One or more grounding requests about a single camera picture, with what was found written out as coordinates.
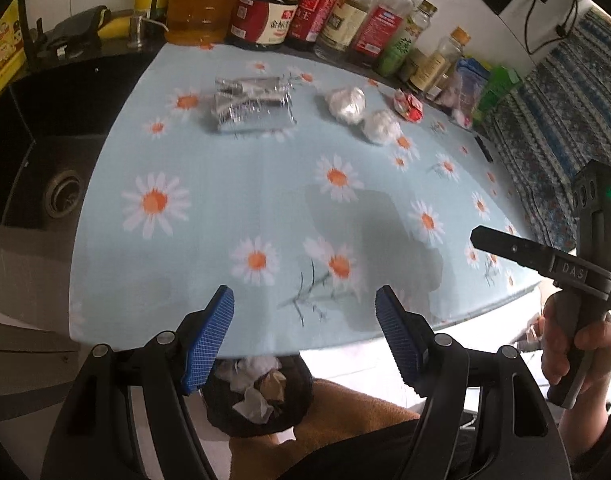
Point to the yellow cap red label bottle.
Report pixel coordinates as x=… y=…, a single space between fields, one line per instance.
x=380 y=30

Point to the white fluffy cloth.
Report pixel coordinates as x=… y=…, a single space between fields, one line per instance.
x=258 y=365

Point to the white tissue ball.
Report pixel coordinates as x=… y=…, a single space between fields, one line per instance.
x=382 y=127
x=346 y=104

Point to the person's black garment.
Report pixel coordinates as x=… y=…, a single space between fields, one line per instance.
x=375 y=452

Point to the light blue daisy tablecloth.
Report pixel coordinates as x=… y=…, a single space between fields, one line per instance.
x=225 y=200

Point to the person's right forearm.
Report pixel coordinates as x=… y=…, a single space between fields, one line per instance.
x=590 y=427

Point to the clear bottle tan label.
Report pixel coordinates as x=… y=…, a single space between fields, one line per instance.
x=346 y=17

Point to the clear blue seasoning bag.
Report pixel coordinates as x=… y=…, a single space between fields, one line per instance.
x=468 y=82

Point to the black sink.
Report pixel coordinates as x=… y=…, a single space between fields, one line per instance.
x=45 y=150

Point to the small pink white packet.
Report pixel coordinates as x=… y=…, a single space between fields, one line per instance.
x=461 y=117

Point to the yellow dish soap pack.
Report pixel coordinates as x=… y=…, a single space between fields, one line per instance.
x=2 y=50

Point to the green drink bottle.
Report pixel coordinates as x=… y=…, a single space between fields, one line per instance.
x=398 y=52

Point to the green pouch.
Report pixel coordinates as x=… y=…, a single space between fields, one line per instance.
x=498 y=90

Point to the black and yellow tool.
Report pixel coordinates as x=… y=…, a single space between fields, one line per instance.
x=80 y=27

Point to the blue patterned curtain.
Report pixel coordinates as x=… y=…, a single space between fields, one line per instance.
x=550 y=135

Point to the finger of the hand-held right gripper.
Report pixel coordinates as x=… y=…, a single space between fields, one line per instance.
x=510 y=248

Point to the black cap red label bottle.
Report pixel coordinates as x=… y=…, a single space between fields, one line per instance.
x=313 y=2

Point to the black trash bin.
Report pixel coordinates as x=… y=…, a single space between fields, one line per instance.
x=290 y=410

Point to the black lighter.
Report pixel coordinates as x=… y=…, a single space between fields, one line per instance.
x=483 y=148

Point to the clear cooking oil jug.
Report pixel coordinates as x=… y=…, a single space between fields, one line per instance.
x=200 y=15

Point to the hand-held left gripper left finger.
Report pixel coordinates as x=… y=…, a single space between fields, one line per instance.
x=208 y=340

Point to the silver foil packet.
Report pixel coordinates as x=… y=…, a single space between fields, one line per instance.
x=250 y=107

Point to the gold cap olive label bottle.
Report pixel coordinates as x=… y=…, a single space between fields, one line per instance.
x=435 y=65

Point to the person's right hand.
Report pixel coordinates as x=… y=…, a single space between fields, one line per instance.
x=601 y=345

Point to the dark soy sauce jug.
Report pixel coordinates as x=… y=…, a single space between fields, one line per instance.
x=260 y=17

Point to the brown paper bag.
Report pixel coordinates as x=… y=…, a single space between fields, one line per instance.
x=272 y=384

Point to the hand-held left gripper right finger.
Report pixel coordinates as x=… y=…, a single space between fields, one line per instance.
x=398 y=335

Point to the red wrapper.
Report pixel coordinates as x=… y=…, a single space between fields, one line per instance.
x=409 y=105

